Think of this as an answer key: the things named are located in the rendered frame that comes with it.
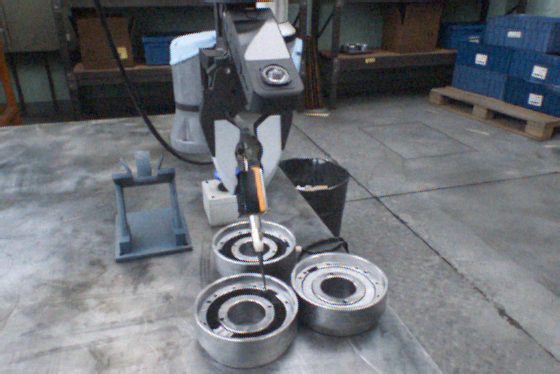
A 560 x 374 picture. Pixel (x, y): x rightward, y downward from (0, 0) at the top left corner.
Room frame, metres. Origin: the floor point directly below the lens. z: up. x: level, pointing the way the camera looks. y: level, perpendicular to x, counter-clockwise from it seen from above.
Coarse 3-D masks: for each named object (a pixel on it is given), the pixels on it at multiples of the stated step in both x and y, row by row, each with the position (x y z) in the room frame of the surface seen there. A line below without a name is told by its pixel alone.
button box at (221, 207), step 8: (208, 184) 0.66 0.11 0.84; (216, 184) 0.66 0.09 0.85; (208, 192) 0.63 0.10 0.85; (216, 192) 0.63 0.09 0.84; (224, 192) 0.63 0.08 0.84; (208, 200) 0.61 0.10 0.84; (216, 200) 0.61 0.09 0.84; (224, 200) 0.61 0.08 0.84; (232, 200) 0.62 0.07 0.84; (208, 208) 0.62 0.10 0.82; (216, 208) 0.61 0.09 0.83; (224, 208) 0.61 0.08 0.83; (232, 208) 0.62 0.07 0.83; (208, 216) 0.62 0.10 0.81; (216, 216) 0.61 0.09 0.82; (224, 216) 0.61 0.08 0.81; (232, 216) 0.62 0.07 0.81; (216, 224) 0.61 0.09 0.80; (224, 224) 0.61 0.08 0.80
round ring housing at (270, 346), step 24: (216, 288) 0.41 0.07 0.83; (240, 288) 0.42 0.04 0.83; (288, 288) 0.40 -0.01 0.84; (240, 312) 0.40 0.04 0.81; (264, 312) 0.39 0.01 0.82; (288, 312) 0.38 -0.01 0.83; (216, 336) 0.33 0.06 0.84; (264, 336) 0.33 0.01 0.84; (288, 336) 0.35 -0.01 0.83; (216, 360) 0.34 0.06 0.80; (240, 360) 0.33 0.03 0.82; (264, 360) 0.34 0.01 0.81
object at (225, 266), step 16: (240, 224) 0.55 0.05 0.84; (272, 224) 0.54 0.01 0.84; (224, 240) 0.52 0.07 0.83; (240, 240) 0.52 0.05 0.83; (288, 240) 0.52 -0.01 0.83; (240, 256) 0.48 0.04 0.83; (256, 256) 0.52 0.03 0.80; (288, 256) 0.47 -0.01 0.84; (224, 272) 0.46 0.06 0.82; (240, 272) 0.45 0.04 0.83; (256, 272) 0.45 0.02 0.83; (272, 272) 0.45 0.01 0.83; (288, 272) 0.48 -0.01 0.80
